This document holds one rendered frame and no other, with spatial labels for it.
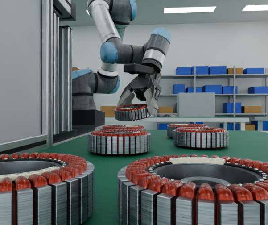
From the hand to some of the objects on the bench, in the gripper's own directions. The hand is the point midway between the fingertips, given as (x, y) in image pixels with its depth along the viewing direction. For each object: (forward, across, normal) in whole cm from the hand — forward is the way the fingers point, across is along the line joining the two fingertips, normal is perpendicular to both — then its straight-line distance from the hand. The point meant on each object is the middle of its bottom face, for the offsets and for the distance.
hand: (131, 112), depth 82 cm
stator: (+20, -20, +22) cm, 36 cm away
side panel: (+28, -9, +35) cm, 46 cm away
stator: (+12, -28, +9) cm, 32 cm away
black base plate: (+20, +39, +21) cm, 49 cm away
